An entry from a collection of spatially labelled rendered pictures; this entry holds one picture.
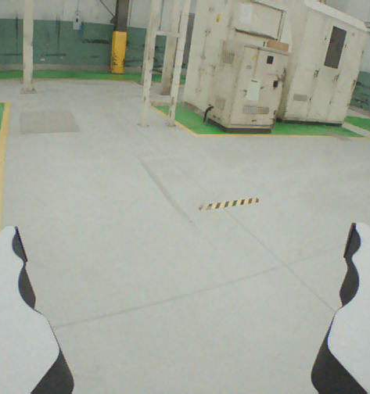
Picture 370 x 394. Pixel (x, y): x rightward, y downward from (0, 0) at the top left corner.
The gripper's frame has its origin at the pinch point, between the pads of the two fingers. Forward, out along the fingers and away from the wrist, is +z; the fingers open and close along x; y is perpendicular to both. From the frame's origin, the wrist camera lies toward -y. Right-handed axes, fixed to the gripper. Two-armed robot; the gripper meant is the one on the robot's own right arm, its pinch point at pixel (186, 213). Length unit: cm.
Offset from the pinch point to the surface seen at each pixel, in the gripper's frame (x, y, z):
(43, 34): -370, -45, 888
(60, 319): -52, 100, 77
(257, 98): 114, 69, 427
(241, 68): 85, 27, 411
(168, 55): -16, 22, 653
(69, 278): -55, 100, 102
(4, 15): -462, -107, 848
